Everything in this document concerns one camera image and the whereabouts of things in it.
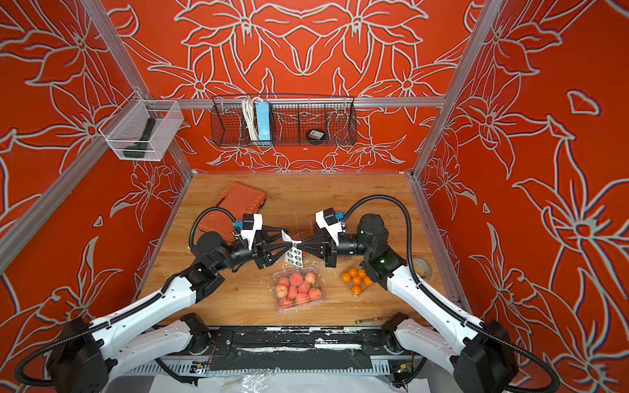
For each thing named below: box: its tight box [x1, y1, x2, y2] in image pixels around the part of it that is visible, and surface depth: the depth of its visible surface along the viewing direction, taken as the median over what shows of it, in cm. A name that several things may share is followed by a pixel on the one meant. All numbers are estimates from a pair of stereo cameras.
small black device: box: [306, 129, 326, 141], surface depth 97 cm
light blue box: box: [255, 101, 271, 141], surface depth 92 cm
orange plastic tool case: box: [198, 181, 267, 243], surface depth 106 cm
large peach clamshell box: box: [271, 266, 326, 313], surface depth 81 cm
